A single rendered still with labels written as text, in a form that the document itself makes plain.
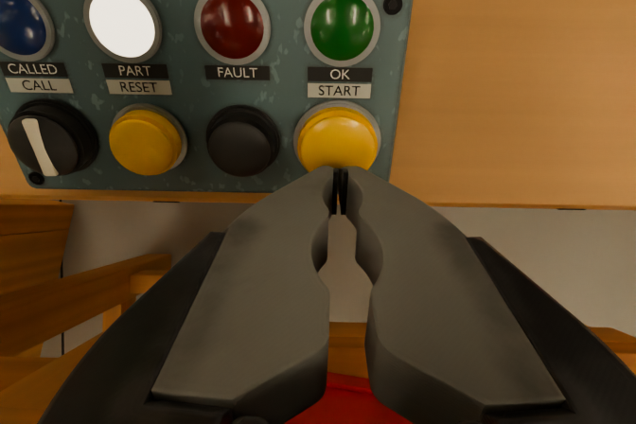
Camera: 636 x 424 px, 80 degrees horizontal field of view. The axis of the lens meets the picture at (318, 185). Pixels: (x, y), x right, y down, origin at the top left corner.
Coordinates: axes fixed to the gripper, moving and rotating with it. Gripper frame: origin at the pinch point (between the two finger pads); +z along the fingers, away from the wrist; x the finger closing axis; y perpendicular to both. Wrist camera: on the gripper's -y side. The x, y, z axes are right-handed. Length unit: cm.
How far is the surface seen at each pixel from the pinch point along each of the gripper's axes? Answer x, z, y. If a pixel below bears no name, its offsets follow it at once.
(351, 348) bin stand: 1.8, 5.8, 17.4
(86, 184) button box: -10.1, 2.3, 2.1
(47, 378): -21.9, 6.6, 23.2
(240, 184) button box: -3.8, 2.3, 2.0
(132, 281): -41, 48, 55
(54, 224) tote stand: -70, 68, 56
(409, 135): 3.4, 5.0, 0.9
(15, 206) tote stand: -69, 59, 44
